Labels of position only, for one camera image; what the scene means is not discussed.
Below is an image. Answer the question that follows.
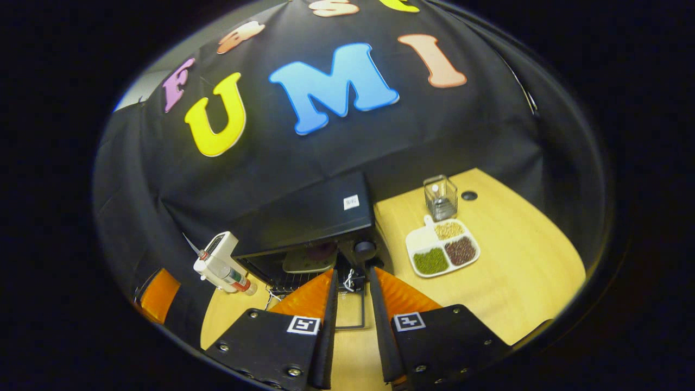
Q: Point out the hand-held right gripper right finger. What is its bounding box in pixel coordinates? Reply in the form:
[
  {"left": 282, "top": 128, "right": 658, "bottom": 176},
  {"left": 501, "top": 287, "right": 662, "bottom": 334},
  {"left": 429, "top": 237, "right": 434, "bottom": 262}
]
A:
[{"left": 367, "top": 265, "right": 512, "bottom": 387}]

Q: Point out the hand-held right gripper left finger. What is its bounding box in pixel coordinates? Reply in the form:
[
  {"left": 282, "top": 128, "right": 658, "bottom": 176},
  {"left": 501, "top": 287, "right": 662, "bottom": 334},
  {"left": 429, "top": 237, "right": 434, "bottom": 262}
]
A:
[{"left": 203, "top": 269, "right": 341, "bottom": 391}]

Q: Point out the clear glass cup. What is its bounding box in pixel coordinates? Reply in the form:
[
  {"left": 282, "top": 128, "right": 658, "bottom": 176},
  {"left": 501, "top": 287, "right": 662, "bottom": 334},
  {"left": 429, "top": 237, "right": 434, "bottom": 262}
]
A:
[{"left": 424, "top": 175, "right": 458, "bottom": 220}]

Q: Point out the pile of green mung beans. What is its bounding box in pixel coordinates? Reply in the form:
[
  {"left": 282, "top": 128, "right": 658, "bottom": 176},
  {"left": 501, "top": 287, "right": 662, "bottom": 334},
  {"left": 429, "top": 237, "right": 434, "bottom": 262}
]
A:
[{"left": 413, "top": 247, "right": 450, "bottom": 275}]

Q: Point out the white square plate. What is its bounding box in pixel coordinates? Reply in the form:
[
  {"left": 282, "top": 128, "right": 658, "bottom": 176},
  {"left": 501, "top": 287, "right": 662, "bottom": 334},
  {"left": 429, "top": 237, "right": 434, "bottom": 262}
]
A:
[{"left": 282, "top": 243, "right": 338, "bottom": 274}]

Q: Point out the white divided dish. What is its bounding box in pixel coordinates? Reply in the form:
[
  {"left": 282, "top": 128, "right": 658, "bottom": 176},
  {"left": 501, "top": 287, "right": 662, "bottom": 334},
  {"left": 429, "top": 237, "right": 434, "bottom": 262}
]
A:
[{"left": 406, "top": 216, "right": 481, "bottom": 279}]

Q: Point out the oven wire rack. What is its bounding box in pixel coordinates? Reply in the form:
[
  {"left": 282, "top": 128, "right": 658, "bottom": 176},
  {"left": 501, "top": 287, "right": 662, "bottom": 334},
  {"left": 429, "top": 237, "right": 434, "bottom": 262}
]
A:
[{"left": 265, "top": 270, "right": 329, "bottom": 298}]

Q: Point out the white toaster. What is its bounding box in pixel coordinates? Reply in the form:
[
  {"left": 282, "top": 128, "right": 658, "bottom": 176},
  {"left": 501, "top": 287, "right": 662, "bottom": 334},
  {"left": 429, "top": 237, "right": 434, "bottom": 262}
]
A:
[{"left": 194, "top": 232, "right": 241, "bottom": 294}]

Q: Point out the black backdrop cloth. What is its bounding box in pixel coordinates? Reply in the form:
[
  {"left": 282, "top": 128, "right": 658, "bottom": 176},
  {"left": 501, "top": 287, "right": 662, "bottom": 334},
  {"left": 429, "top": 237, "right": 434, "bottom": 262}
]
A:
[{"left": 92, "top": 0, "right": 611, "bottom": 348}]

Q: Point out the black electric oven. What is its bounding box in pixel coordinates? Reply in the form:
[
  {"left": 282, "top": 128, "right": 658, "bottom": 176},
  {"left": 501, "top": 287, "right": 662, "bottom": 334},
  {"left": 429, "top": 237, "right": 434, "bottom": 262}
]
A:
[{"left": 233, "top": 173, "right": 379, "bottom": 332}]

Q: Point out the pink ham slice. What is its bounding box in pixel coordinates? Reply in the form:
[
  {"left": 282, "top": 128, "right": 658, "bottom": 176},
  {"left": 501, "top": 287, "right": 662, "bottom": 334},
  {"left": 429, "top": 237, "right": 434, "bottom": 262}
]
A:
[{"left": 307, "top": 243, "right": 338, "bottom": 261}]

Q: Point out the pile of dark red beans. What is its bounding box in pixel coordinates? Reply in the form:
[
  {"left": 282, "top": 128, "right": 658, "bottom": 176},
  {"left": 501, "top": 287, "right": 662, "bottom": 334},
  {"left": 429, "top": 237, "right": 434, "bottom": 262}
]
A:
[{"left": 444, "top": 236, "right": 477, "bottom": 267}]

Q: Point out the pile of yellow soybeans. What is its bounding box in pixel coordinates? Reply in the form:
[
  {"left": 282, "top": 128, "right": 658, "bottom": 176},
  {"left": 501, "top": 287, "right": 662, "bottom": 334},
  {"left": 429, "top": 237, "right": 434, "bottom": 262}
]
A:
[{"left": 434, "top": 220, "right": 465, "bottom": 241}]

